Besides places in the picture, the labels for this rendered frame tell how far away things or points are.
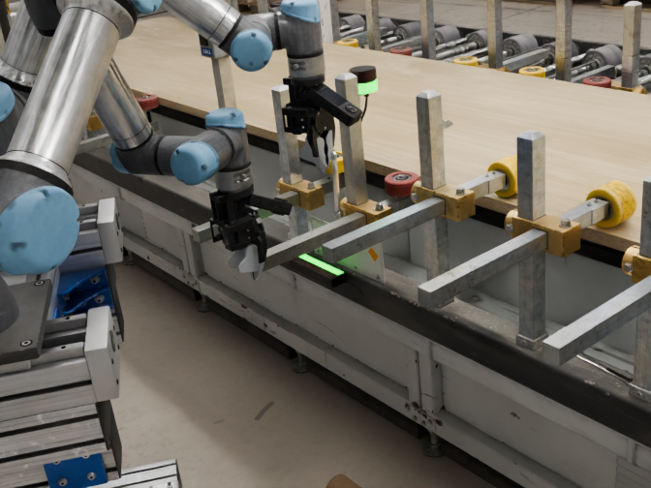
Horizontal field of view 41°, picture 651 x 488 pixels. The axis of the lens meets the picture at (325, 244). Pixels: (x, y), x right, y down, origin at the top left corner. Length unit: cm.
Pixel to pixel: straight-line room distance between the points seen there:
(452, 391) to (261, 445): 64
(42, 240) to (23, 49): 72
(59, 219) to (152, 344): 216
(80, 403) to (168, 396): 166
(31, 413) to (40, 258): 29
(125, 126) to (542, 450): 129
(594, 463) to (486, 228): 60
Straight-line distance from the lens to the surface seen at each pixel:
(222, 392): 298
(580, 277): 190
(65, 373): 134
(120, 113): 160
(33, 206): 117
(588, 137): 225
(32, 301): 141
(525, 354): 173
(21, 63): 185
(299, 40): 178
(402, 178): 202
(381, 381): 262
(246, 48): 163
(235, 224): 173
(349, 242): 160
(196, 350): 323
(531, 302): 169
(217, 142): 162
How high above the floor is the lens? 163
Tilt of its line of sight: 25 degrees down
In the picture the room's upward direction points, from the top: 7 degrees counter-clockwise
